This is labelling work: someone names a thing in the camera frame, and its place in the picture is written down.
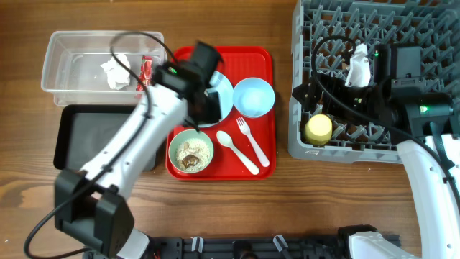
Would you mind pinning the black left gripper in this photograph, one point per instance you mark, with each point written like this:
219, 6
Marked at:
213, 114

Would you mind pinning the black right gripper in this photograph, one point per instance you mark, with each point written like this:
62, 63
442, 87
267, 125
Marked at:
333, 85

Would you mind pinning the green bowl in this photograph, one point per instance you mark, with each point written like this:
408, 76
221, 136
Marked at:
181, 137

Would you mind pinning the yellow cup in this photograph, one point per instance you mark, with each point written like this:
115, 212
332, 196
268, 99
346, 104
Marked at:
318, 130

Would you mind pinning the red snack wrapper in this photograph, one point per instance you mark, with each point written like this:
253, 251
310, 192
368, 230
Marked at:
146, 72

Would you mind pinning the white napkin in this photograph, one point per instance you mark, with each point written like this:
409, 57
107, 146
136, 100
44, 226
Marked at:
117, 76

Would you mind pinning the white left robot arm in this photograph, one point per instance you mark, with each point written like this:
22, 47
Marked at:
91, 203

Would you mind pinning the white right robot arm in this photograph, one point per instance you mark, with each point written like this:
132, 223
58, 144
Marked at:
425, 131

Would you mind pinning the grey dishwasher rack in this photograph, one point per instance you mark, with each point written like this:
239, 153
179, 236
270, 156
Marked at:
434, 25

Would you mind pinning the light blue plate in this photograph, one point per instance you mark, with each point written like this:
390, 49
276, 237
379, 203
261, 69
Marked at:
221, 84

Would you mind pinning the white plastic spoon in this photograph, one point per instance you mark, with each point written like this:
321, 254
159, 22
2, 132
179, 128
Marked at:
226, 140

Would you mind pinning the white plastic fork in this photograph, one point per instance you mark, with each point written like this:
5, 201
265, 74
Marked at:
245, 130

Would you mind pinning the food scraps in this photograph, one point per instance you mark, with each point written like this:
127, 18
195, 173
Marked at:
193, 155

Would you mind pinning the light blue bowl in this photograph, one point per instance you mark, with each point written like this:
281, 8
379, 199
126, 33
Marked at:
253, 97

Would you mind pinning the red serving tray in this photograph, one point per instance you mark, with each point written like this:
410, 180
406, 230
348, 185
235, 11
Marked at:
239, 63

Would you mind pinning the black tray bin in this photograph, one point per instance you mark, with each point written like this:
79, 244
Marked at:
87, 130

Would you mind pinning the clear plastic bin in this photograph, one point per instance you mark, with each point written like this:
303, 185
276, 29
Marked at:
72, 69

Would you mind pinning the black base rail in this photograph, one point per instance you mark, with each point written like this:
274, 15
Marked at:
317, 246

